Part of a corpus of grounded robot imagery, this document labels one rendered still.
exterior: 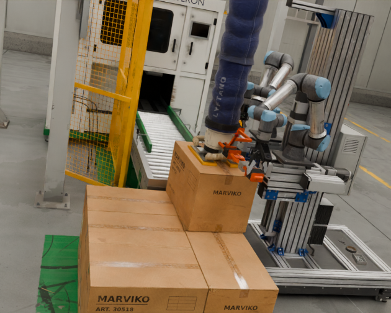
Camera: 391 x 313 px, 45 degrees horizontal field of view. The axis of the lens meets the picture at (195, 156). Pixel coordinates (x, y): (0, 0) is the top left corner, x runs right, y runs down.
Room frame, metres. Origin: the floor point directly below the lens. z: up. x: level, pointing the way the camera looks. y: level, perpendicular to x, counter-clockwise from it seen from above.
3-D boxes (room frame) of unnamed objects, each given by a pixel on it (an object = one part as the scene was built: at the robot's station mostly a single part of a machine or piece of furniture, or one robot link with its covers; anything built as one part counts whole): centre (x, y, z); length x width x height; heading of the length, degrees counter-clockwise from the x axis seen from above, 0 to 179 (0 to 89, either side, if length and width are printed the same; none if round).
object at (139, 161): (4.36, 0.63, 0.50); 2.31 x 0.05 x 0.19; 17
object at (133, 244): (2.61, 0.07, 0.34); 1.20 x 1.00 x 0.40; 17
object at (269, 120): (2.45, -0.34, 1.37); 0.09 x 0.08 x 0.11; 141
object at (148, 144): (4.72, 0.68, 0.60); 1.60 x 0.10 x 0.09; 17
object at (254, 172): (2.43, -0.34, 1.07); 0.08 x 0.07 x 0.05; 21
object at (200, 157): (2.96, -0.04, 0.97); 0.34 x 0.10 x 0.05; 21
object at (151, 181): (3.34, -0.02, 0.58); 0.70 x 0.03 x 0.06; 107
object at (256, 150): (2.46, -0.34, 1.22); 0.09 x 0.08 x 0.12; 21
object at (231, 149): (2.76, -0.22, 1.07); 0.10 x 0.08 x 0.06; 111
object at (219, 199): (2.99, -0.13, 0.75); 0.60 x 0.40 x 0.40; 21
